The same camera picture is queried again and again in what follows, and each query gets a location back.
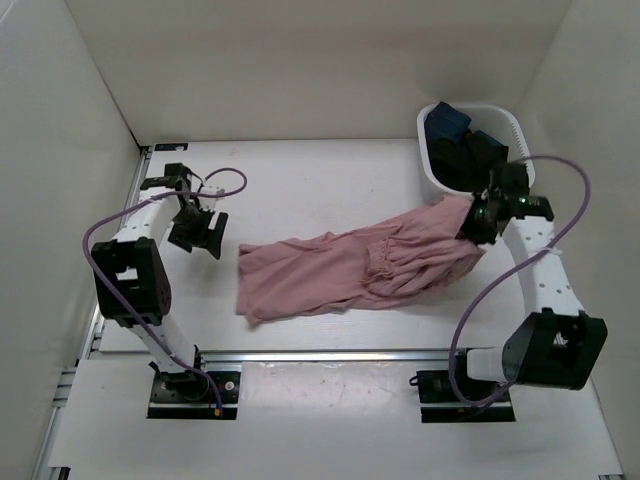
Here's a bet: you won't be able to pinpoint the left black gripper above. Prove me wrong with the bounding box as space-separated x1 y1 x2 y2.
170 204 230 259

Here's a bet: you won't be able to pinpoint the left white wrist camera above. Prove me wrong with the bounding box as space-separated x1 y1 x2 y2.
198 185 226 212

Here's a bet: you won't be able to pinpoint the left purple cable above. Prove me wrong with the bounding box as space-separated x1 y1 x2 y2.
82 167 249 407

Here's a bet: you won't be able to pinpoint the white plastic laundry basket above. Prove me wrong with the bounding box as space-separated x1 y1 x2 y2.
417 103 530 202

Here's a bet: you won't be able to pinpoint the purple cable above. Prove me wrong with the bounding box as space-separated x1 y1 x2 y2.
82 167 249 407
448 154 594 409

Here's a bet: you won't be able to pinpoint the black folded garment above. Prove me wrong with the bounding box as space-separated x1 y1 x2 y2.
427 130 509 192

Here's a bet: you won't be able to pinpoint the pink trousers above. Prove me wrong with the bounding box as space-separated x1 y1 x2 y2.
236 196 484 325

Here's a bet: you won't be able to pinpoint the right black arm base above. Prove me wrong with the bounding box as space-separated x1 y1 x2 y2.
409 370 516 424

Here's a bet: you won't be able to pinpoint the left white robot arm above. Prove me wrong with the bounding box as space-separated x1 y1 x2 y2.
90 163 228 400

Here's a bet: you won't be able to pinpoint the small dark label sticker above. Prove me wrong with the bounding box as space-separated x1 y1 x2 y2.
154 143 189 152

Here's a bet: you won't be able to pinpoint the blue folded garment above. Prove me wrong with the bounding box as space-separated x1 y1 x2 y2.
424 102 502 146

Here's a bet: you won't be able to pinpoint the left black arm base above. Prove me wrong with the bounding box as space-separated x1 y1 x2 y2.
147 362 241 420

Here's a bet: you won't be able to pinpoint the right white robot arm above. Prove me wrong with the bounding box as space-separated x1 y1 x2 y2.
448 158 608 401

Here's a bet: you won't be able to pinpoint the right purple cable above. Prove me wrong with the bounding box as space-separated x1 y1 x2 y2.
448 154 594 409

